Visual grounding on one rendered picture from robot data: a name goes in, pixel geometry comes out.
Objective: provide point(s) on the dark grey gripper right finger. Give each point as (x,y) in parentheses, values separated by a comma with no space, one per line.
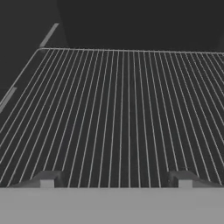
(180,177)

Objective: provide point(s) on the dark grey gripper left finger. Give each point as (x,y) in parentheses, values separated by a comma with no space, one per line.
(48,177)

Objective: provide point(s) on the dark grey toaster oven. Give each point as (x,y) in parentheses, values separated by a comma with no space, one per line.
(137,23)

